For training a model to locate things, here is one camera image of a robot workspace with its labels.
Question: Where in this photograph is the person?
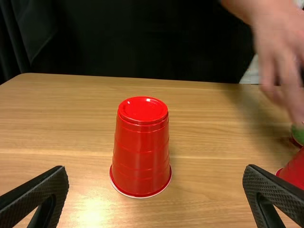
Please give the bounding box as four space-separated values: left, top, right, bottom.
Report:
71 0 304 128

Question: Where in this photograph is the yellow ball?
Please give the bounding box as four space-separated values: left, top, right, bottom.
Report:
290 123 304 147

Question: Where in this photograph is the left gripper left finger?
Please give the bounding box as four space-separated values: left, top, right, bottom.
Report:
0 165 70 228

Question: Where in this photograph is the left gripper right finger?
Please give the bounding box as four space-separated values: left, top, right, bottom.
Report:
242 164 304 228

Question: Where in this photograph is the red cup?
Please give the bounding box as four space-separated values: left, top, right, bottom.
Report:
275 136 304 190
109 95 172 199

